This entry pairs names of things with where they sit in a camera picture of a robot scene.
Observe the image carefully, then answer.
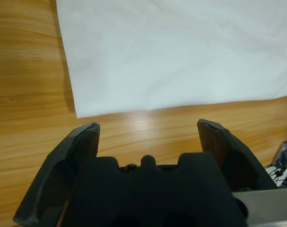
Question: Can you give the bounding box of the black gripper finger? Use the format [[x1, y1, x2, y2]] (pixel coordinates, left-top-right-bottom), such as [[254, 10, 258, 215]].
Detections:
[[197, 119, 278, 192], [13, 122, 101, 227]]

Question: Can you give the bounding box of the white T-shirt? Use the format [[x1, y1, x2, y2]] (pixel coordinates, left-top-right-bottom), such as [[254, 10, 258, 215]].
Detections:
[[55, 0, 287, 119]]

